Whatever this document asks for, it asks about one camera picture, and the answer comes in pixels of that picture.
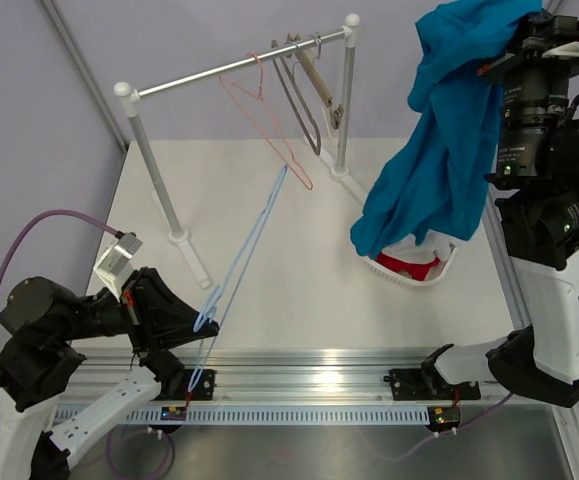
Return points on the red t shirt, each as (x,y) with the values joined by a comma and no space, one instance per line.
(414,271)

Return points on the silver white clothes rack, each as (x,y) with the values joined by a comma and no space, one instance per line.
(130,97)

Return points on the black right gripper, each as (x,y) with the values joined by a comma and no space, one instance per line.
(534,36)

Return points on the blue t shirt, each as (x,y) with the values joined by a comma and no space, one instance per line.
(436,182)

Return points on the pink wire hanger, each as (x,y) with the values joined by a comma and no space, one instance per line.
(268,128)

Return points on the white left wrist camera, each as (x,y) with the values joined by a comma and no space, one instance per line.
(113,268)

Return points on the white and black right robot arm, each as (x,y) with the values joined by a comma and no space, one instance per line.
(537,168)

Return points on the white plastic laundry basket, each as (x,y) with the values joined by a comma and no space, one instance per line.
(435,277)

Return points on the light blue wire hanger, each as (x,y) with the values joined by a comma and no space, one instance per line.
(211,306)

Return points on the white slotted cable duct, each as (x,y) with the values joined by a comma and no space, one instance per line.
(205,415)

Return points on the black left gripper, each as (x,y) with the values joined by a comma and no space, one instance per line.
(155,316)

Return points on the grey plastic hanger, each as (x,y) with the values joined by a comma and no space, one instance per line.
(298,104)

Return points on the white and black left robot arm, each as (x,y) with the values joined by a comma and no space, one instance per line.
(43,319)

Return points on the aluminium mounting rail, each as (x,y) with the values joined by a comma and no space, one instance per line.
(274,377)

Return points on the wooden clip hanger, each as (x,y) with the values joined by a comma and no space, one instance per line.
(332,115)

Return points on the white t shirt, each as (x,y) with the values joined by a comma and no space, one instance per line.
(433,245)

